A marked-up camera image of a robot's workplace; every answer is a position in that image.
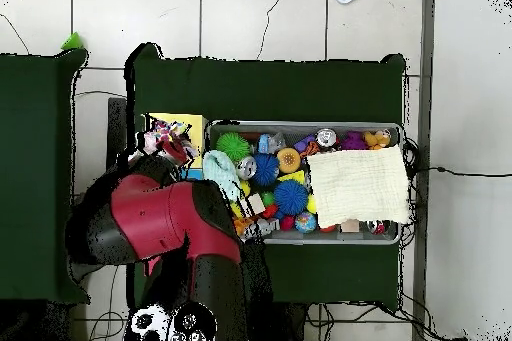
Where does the globe print ball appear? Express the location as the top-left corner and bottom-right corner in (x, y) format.
(294, 211), (318, 234)

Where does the colourful printed paper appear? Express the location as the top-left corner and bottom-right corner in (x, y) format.
(136, 117), (200, 167)

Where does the light blue muslin cloth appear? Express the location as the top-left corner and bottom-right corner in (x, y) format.
(202, 149), (242, 203)

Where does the large blue spiky ball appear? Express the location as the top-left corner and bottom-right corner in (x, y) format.
(272, 178), (309, 216)

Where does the long black cable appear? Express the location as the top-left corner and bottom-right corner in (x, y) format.
(407, 164), (512, 179)

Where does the toy burger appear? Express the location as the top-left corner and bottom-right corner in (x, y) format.
(276, 147), (302, 174)

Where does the dark grey floor pedal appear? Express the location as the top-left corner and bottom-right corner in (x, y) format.
(70, 262), (106, 283)

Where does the small bright green object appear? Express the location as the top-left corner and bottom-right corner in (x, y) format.
(60, 31), (86, 52)

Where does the green spiky ball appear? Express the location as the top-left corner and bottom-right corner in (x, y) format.
(215, 131), (252, 163)

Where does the wooden box with three holes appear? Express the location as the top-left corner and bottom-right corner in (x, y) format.
(143, 111), (209, 278)

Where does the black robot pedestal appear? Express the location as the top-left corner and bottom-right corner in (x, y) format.
(273, 302), (309, 341)

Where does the green covered side table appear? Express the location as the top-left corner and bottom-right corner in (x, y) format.
(0, 47), (91, 304)

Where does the silver drink can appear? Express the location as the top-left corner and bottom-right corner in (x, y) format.
(316, 127), (338, 148)

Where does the cream muslin cloth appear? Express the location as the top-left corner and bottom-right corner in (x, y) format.
(306, 144), (413, 230)

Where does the yellow cheese wedge toy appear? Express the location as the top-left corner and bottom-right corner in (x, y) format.
(277, 170), (306, 185)

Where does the wire mesh bin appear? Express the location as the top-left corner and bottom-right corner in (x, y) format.
(205, 118), (403, 245)

